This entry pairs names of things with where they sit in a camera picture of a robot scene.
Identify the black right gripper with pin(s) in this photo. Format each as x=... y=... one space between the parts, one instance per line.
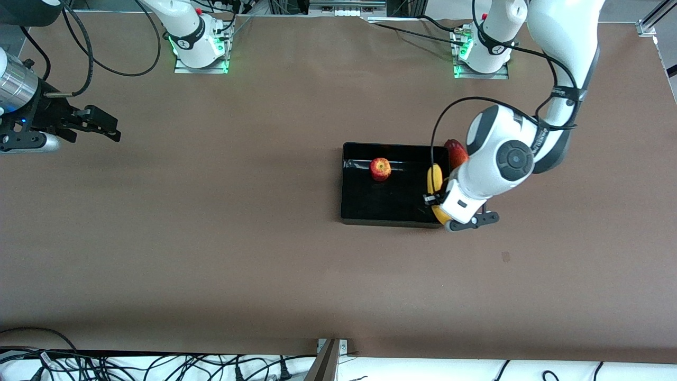
x=46 y=115

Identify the yellow banana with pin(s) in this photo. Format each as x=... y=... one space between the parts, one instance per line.
x=435 y=180

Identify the black plastic box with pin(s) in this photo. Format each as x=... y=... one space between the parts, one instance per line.
x=386 y=203

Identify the red apple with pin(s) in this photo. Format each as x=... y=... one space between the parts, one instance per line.
x=380 y=169

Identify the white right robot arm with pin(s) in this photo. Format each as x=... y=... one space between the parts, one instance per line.
x=188 y=32

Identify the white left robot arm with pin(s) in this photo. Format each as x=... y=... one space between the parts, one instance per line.
x=502 y=159

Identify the red yellow mango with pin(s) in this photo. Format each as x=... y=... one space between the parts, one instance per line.
x=456 y=151

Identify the brown paper table cover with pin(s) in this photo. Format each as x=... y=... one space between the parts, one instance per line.
x=264 y=264

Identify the grey power strip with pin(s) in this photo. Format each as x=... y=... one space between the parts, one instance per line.
x=346 y=6

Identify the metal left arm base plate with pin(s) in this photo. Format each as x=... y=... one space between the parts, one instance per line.
x=502 y=74

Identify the grey metal camera pole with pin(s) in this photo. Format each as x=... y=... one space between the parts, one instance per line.
x=325 y=365

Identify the aluminium frame profile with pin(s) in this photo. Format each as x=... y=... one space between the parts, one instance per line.
x=653 y=21

